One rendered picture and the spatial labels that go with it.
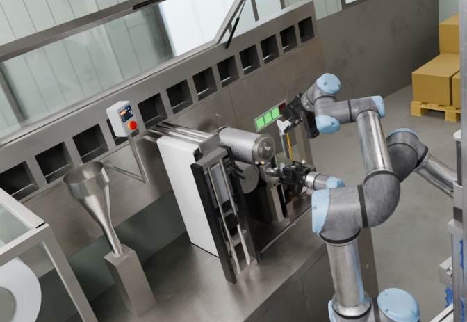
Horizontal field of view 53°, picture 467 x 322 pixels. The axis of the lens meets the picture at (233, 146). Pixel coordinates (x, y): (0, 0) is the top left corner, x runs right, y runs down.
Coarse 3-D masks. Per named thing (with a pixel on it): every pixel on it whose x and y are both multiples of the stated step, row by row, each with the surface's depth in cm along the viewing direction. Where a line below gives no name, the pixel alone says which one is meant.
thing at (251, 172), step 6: (240, 162) 202; (240, 168) 196; (246, 168) 196; (252, 168) 200; (240, 174) 195; (246, 174) 198; (252, 174) 200; (258, 174) 202; (240, 180) 195; (246, 180) 198; (252, 180) 200; (258, 180) 202; (246, 186) 199; (252, 186) 202; (246, 192) 199
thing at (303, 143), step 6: (300, 126) 294; (300, 132) 297; (300, 138) 299; (306, 138) 301; (300, 144) 302; (306, 144) 302; (300, 150) 305; (306, 150) 303; (300, 156) 308; (306, 156) 304; (300, 162) 311; (306, 162) 306; (312, 162) 310
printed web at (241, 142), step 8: (224, 128) 217; (232, 128) 217; (224, 136) 212; (232, 136) 209; (240, 136) 206; (248, 136) 203; (256, 136) 201; (224, 144) 186; (232, 144) 207; (240, 144) 204; (248, 144) 201; (200, 152) 182; (240, 152) 204; (248, 152) 200; (240, 160) 208; (248, 160) 203; (224, 240) 196
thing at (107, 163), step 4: (108, 160) 188; (104, 164) 187; (108, 164) 186; (108, 168) 189; (112, 168) 184; (116, 168) 181; (120, 168) 180; (124, 172) 177; (128, 172) 175; (132, 176) 173; (136, 176) 171; (140, 180) 169; (148, 180) 168
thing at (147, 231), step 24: (168, 192) 213; (144, 216) 206; (168, 216) 215; (96, 240) 192; (120, 240) 200; (144, 240) 208; (168, 240) 218; (72, 264) 186; (96, 264) 194; (96, 288) 196
